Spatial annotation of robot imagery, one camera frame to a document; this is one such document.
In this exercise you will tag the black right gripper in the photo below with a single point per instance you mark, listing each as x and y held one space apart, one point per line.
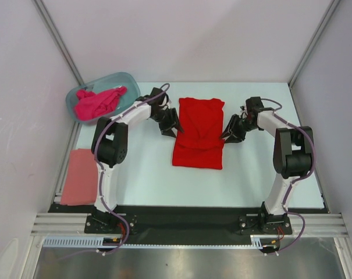
234 128

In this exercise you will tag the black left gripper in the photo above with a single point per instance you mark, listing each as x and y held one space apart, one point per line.
172 120

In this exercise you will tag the red t-shirt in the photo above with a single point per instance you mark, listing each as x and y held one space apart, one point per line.
200 145

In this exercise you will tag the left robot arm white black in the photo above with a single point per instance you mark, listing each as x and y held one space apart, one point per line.
110 142

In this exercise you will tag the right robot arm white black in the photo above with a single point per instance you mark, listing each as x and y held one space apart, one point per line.
294 156

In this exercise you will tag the teal plastic basin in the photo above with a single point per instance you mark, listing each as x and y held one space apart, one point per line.
102 84

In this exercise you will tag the magenta crumpled t-shirt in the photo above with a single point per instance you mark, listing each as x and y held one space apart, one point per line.
91 105

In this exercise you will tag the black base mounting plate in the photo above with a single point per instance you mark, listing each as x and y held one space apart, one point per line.
170 225

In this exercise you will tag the folded pink t-shirt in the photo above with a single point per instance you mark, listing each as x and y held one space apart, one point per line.
81 181

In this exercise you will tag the aluminium frame rail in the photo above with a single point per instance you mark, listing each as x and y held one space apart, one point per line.
64 224

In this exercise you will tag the white slotted cable duct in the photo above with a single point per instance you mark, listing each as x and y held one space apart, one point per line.
81 242

